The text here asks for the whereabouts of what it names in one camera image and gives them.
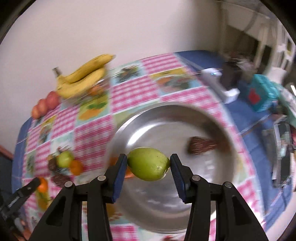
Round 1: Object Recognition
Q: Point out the right red apple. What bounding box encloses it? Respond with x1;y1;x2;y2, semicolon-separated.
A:
46;91;60;110

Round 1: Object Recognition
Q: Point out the teal plastic box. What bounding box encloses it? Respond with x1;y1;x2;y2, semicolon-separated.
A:
246;74;280;113

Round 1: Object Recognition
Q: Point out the dark brown avocado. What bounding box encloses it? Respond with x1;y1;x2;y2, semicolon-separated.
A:
51;173;71;188

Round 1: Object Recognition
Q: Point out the upper yellow banana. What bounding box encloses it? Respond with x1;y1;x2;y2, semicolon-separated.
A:
53;54;115;83

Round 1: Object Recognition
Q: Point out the left orange-red apple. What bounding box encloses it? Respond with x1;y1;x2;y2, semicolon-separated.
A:
31;105;41;120

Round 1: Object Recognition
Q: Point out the red apple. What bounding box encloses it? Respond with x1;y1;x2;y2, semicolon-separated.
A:
37;99;48;116
46;91;60;110

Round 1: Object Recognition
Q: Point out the yellow banana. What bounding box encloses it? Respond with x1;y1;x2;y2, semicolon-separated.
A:
53;54;115;83
56;67;106;99

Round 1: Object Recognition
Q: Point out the steel round tray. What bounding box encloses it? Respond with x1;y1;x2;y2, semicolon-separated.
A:
106;102;237;233

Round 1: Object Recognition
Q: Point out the orange mandarin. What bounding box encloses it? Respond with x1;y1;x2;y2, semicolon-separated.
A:
38;177;48;193
69;159;83;176

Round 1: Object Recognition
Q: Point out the pink checkered fruit tablecloth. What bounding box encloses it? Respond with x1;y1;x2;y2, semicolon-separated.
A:
18;53;264;230

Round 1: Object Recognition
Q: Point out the small green guava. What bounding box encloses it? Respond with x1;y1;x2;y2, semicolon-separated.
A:
127;147;170;181

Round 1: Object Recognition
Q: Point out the middle red apple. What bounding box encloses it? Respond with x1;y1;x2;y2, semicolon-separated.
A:
37;99;48;116

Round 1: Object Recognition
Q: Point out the large green guava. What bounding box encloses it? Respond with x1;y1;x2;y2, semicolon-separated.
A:
57;150;74;168

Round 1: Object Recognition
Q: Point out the clear plastic fruit container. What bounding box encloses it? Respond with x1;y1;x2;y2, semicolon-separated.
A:
68;75;110;104

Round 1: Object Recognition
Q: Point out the dark brown fruit in tray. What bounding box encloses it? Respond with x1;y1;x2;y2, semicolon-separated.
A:
187;136;217;155

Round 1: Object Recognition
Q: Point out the white plastic bottle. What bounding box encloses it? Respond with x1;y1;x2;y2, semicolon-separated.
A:
200;68;240;104

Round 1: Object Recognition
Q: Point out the lower yellow banana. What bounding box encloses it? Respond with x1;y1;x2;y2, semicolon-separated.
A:
56;67;106;99

